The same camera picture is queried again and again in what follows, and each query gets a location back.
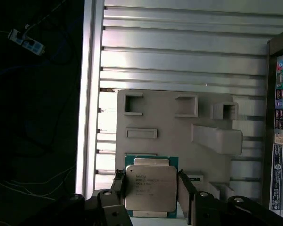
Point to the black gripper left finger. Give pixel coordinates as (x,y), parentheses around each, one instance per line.
(110,207)

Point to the silver CPU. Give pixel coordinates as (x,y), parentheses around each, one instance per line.
(151,186)

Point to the grey plastic parts rack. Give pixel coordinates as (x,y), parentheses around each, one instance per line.
(169,131)

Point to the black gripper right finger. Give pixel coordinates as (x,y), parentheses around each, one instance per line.
(205,209)

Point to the white power strip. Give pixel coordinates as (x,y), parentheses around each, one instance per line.
(26,41)

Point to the open grey PC case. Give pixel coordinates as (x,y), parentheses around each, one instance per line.
(279,164)

